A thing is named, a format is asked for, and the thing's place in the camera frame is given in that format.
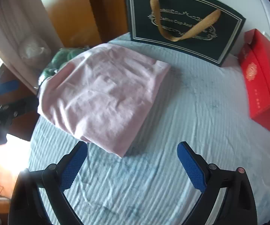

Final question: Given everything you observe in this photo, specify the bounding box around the pink printed t-shirt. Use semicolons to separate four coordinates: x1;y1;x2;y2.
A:
38;43;170;157

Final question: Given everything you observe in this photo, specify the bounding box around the light blue striped bedsheet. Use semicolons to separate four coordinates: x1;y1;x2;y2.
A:
28;32;270;225

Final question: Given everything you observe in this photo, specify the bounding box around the green bag beside bed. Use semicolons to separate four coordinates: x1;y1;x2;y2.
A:
38;46;90;86

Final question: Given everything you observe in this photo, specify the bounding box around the large red gift box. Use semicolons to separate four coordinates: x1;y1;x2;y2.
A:
238;29;270;131

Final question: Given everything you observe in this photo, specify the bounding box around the dark green gift bag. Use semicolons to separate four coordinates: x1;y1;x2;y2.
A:
126;0;245;67

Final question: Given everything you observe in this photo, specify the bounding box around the wooden headboard frame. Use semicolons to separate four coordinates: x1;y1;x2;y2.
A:
41;0;128;47

